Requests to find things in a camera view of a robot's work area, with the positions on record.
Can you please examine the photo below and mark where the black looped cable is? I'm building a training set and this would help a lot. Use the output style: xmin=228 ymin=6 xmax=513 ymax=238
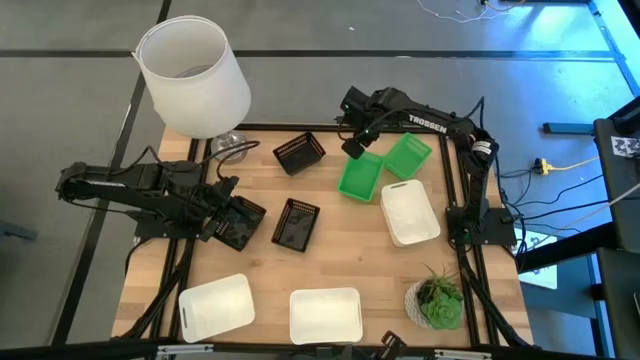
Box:
xmin=214 ymin=140 xmax=262 ymax=182

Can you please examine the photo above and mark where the black and white marker tag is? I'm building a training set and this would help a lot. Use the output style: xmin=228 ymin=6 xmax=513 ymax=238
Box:
xmin=610 ymin=135 xmax=640 ymax=159

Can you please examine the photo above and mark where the blue metal bar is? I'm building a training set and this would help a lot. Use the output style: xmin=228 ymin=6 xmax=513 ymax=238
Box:
xmin=543 ymin=121 xmax=597 ymax=136

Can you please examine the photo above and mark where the yellow power cable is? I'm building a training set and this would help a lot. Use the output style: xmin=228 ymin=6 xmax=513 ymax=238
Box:
xmin=548 ymin=155 xmax=601 ymax=172

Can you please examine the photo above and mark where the white paper sheet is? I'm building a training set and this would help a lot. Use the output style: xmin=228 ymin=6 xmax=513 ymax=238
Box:
xmin=519 ymin=228 xmax=559 ymax=291

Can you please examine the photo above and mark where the succulent plant in white pot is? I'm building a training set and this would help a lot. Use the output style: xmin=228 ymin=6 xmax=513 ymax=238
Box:
xmin=403 ymin=264 xmax=466 ymax=332

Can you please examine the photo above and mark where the white floor cable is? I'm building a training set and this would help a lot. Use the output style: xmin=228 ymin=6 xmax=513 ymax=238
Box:
xmin=414 ymin=0 xmax=514 ymax=24

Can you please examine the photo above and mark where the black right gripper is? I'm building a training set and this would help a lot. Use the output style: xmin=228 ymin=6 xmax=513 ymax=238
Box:
xmin=341 ymin=85 xmax=404 ymax=144

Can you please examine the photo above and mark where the black metal beam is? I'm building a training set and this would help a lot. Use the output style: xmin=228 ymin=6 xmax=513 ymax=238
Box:
xmin=516 ymin=222 xmax=619 ymax=274

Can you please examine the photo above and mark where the silver corner bracket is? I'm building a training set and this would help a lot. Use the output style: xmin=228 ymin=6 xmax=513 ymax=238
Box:
xmin=156 ymin=343 xmax=215 ymax=359
xmin=433 ymin=348 xmax=494 ymax=360

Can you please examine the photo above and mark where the black cable bundle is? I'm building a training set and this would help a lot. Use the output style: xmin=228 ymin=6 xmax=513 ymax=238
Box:
xmin=457 ymin=267 xmax=531 ymax=349
xmin=119 ymin=239 xmax=192 ymax=341

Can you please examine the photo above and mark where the black perforated plastic basket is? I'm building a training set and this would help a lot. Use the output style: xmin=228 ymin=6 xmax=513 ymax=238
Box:
xmin=213 ymin=195 xmax=268 ymax=253
xmin=271 ymin=197 xmax=321 ymax=254
xmin=272 ymin=131 xmax=327 ymax=177

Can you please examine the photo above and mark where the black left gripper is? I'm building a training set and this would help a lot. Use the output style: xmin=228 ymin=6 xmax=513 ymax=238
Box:
xmin=197 ymin=174 xmax=241 ymax=226

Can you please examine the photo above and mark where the green perforated plastic basket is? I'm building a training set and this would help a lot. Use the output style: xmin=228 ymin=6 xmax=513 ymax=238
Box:
xmin=337 ymin=151 xmax=386 ymax=203
xmin=383 ymin=131 xmax=434 ymax=182

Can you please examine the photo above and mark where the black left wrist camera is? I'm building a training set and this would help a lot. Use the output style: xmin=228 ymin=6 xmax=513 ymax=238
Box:
xmin=199 ymin=219 xmax=222 ymax=245

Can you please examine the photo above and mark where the black floor cable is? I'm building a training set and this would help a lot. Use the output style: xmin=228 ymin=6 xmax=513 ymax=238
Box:
xmin=499 ymin=172 xmax=606 ymax=209
xmin=519 ymin=198 xmax=609 ymax=222

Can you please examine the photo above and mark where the white plastic basket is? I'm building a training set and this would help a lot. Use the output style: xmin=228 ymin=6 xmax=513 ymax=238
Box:
xmin=379 ymin=178 xmax=442 ymax=249
xmin=288 ymin=286 xmax=364 ymax=346
xmin=178 ymin=273 xmax=256 ymax=345

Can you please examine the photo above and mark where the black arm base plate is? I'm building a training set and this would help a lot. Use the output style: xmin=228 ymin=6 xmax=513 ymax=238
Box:
xmin=133 ymin=219 xmax=204 ymax=240
xmin=446 ymin=206 xmax=517 ymax=247

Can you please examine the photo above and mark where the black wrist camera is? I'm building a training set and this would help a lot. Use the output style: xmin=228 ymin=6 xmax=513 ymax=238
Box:
xmin=199 ymin=219 xmax=222 ymax=245
xmin=341 ymin=138 xmax=367 ymax=161

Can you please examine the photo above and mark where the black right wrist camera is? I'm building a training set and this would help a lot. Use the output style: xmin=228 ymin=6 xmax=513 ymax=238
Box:
xmin=341 ymin=138 xmax=367 ymax=161

